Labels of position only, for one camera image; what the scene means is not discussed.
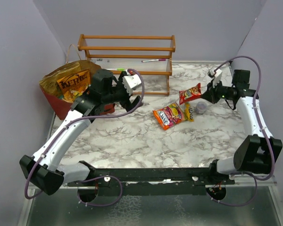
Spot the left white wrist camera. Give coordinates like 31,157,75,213
123,71,142,95

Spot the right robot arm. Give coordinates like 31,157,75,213
201,68,283,184

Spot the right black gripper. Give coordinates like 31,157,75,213
201,78,235,104

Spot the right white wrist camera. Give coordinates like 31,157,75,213
208,68,222,87

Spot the small red snack bag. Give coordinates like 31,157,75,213
179,83,202,105

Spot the Fox's fruits candy bag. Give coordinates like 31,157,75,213
152,102,187,130

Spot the small grey cup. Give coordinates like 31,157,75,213
195,101,207,114

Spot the purple marker pen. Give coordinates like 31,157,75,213
141,58,166,63

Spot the green marker pen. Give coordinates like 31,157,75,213
107,68,125,71

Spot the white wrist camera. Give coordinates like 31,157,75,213
208,68,222,87
123,71,142,95

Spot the wooden shelf rack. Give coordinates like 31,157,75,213
77,34,176,96

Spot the orange honey dijon chips bag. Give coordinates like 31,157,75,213
57,69,91,103

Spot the gold kettle chips bag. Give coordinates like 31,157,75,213
39,61,81,97

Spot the red paper bag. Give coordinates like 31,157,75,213
39,54,101,120

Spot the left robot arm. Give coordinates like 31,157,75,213
19,69,144,199

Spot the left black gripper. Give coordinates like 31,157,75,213
102,72,143,113

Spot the yellow M&M's packet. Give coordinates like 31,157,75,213
184,102,194,121

